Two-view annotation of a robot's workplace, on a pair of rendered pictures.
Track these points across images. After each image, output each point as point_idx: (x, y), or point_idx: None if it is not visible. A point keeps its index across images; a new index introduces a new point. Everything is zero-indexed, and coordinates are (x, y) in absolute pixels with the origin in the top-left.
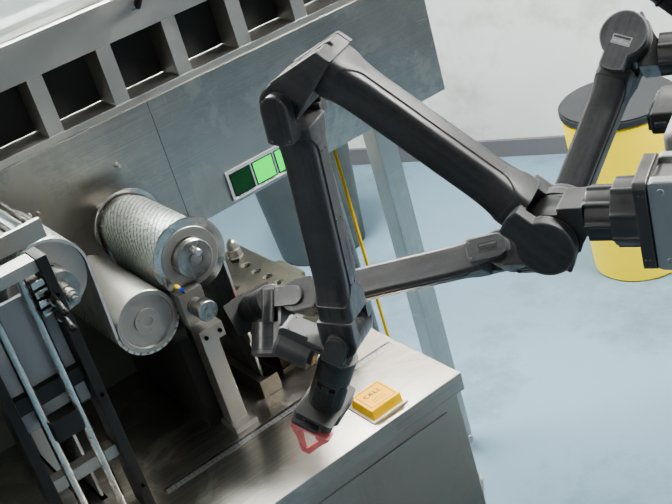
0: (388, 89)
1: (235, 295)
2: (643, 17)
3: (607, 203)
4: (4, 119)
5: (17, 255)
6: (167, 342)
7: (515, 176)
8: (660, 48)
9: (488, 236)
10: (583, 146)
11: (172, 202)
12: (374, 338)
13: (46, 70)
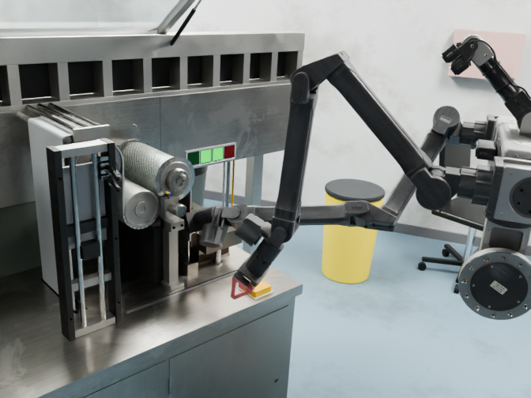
0: (367, 87)
1: (190, 211)
2: (458, 111)
3: (475, 175)
4: (80, 79)
5: None
6: (148, 225)
7: (422, 152)
8: (464, 129)
9: (358, 202)
10: None
11: None
12: None
13: (114, 58)
